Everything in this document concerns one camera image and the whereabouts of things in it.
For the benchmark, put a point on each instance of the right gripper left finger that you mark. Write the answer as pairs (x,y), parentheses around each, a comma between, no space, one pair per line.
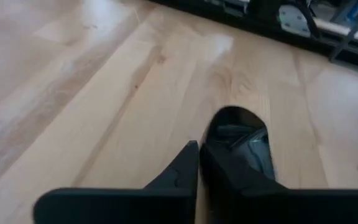
(154,205)

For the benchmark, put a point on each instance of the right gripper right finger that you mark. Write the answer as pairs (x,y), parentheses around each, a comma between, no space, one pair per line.
(259,205)

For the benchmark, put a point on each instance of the black oval mini plate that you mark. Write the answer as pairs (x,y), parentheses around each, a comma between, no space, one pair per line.
(247,146)

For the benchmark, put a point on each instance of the grey metal strut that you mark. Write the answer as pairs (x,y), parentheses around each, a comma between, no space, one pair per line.
(342,46)

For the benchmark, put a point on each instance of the white bar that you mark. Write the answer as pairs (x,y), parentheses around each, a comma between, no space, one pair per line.
(346,31)

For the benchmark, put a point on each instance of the black aluminium table frame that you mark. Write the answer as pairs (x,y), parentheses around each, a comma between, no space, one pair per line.
(259,26)

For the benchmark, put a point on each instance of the silver metal bracket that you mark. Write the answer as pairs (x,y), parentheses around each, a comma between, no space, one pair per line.
(292,20)

